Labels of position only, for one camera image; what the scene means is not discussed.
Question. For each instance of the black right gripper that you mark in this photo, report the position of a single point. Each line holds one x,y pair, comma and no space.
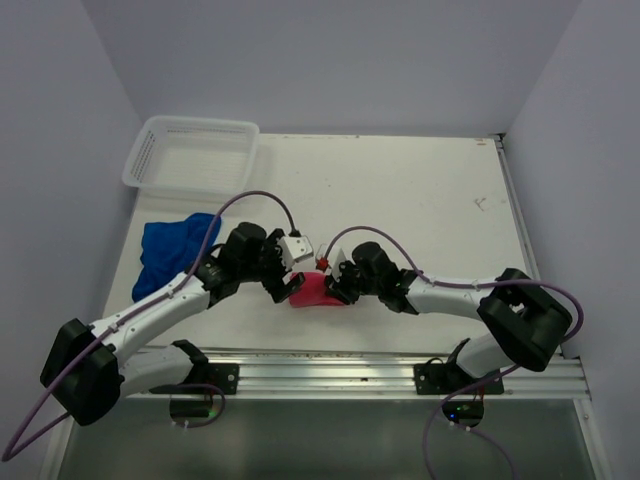
336,287

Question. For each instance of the pink microfiber towel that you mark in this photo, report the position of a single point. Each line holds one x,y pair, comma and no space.
313,293

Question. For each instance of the white plastic basket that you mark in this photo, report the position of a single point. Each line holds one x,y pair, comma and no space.
192,158

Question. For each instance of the blue microfiber towel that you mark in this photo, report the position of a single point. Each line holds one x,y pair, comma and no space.
168,248

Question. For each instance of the aluminium mounting rail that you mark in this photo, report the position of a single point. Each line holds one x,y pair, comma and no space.
312,375

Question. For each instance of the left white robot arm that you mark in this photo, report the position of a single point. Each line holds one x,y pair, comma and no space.
91,367

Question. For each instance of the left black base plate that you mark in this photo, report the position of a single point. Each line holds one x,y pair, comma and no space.
224,376

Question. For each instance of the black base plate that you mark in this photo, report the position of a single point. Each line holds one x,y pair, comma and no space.
224,376
435,377

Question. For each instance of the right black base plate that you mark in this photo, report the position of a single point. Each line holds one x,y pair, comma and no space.
435,377

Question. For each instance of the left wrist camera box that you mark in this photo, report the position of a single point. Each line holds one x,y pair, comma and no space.
294,250

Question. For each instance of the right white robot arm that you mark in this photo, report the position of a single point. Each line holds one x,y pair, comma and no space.
525,323

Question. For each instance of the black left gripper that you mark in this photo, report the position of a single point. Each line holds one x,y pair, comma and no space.
276,286

